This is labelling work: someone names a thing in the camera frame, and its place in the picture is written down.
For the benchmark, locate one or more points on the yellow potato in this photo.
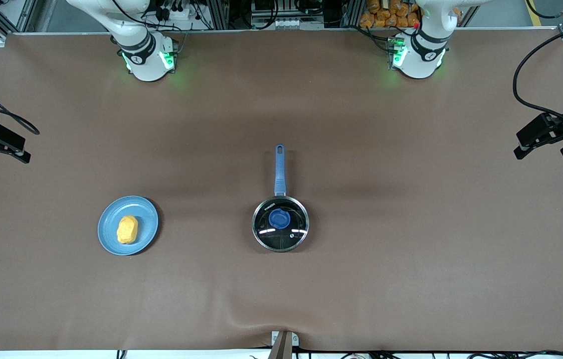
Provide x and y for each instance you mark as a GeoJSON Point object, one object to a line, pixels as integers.
{"type": "Point", "coordinates": [127, 229]}

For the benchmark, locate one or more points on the glass lid with blue knob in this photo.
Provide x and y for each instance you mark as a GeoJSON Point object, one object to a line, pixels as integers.
{"type": "Point", "coordinates": [280, 219]}

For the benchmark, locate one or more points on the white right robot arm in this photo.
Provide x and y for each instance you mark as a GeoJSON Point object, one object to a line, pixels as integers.
{"type": "Point", "coordinates": [146, 65]}

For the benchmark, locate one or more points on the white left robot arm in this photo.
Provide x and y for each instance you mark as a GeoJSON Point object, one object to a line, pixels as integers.
{"type": "Point", "coordinates": [418, 65]}

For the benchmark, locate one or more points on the blue round plate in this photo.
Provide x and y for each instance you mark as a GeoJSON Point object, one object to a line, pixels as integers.
{"type": "Point", "coordinates": [109, 234]}

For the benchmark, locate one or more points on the brown table mat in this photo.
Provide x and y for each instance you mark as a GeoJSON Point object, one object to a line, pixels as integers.
{"type": "Point", "coordinates": [411, 279]}

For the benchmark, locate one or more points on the bag of orange items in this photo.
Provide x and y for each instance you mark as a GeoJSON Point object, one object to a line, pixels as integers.
{"type": "Point", "coordinates": [381, 15]}

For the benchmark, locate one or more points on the white power strip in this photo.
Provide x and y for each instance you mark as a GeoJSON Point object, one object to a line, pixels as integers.
{"type": "Point", "coordinates": [176, 15]}

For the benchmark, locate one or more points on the grey control box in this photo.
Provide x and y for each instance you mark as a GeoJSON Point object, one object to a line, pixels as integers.
{"type": "Point", "coordinates": [276, 22]}

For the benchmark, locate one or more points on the silver clamp bracket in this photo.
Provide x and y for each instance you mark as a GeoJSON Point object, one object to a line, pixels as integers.
{"type": "Point", "coordinates": [284, 344]}

